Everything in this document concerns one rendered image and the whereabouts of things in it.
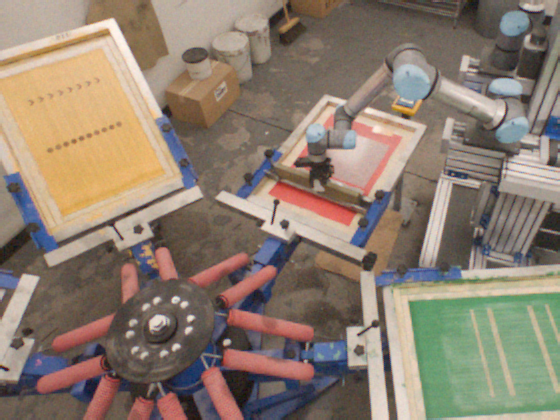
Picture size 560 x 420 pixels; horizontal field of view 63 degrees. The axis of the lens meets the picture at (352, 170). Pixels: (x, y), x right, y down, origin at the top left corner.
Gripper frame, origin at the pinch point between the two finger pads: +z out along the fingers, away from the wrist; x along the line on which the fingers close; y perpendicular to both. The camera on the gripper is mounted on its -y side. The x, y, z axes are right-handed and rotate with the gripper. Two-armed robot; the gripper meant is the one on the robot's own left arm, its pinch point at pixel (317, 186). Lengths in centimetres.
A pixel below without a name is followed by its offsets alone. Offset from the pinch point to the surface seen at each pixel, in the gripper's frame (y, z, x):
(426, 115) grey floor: -4, 101, 179
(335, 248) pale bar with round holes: 23.0, -2.9, -26.1
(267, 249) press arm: -0.4, -3.0, -37.9
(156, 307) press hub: -5, -30, -81
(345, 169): 4.1, 5.6, 18.9
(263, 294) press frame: 8, -1, -53
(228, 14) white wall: -200, 57, 182
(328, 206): 7.3, 5.6, -3.8
